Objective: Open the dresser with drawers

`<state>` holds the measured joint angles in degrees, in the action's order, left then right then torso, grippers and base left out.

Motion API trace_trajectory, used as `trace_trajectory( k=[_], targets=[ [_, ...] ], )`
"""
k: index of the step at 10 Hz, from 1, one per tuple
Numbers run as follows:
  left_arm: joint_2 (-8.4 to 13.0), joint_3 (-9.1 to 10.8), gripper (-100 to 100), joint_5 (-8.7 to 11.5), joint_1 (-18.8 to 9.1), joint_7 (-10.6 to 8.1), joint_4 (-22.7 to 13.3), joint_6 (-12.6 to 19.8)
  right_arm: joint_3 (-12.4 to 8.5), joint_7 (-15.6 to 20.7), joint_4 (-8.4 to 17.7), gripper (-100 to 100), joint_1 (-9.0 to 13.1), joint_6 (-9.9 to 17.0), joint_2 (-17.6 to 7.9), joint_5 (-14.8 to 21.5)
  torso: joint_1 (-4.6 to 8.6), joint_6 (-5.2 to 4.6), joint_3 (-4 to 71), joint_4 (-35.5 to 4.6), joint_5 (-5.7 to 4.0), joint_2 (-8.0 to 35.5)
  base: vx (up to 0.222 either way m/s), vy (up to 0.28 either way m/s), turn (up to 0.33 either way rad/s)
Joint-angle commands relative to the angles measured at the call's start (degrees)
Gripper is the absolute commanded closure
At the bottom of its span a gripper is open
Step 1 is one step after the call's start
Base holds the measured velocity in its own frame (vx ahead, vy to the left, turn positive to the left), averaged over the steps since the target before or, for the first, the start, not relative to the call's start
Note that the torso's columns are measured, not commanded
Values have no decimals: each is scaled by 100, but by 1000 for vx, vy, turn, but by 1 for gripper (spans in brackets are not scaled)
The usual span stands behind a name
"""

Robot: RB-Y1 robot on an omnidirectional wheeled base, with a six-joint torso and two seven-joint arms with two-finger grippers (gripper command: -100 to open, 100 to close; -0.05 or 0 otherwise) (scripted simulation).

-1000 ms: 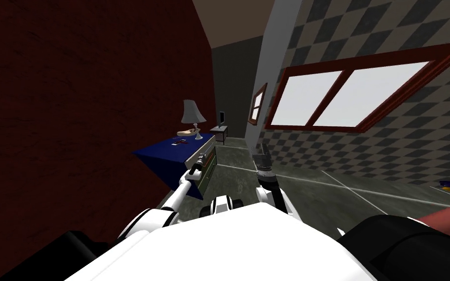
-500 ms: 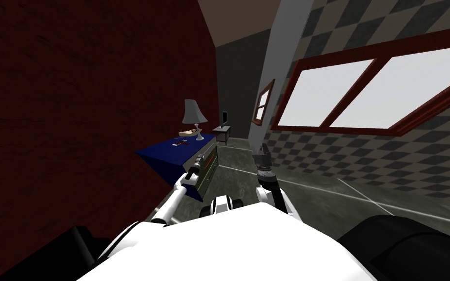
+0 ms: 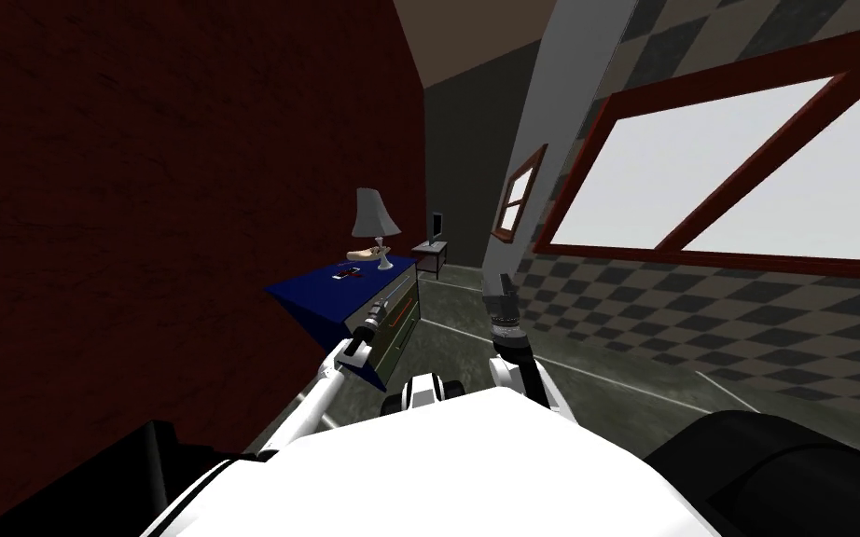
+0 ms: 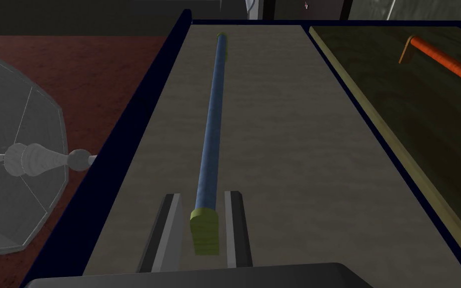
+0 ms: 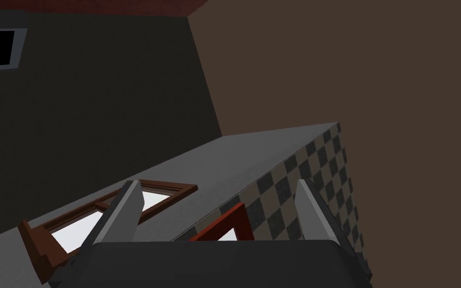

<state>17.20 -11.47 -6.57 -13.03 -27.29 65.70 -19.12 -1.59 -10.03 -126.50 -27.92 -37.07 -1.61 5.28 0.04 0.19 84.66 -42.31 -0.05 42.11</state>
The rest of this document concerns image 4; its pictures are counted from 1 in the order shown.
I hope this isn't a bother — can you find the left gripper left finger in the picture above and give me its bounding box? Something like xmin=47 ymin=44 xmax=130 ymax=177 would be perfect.
xmin=136 ymin=193 xmax=183 ymax=274

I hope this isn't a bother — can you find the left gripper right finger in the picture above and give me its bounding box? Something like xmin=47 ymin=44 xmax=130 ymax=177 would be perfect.
xmin=224 ymin=190 xmax=254 ymax=269

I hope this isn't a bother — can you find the orange bar handle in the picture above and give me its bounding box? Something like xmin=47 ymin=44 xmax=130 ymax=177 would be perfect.
xmin=398 ymin=35 xmax=461 ymax=95

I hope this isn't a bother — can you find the blue bar handle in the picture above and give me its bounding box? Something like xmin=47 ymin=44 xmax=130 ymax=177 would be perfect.
xmin=189 ymin=33 xmax=229 ymax=256

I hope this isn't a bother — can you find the dark olive drawer front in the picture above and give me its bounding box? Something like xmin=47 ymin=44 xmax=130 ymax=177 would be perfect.
xmin=308 ymin=26 xmax=461 ymax=267

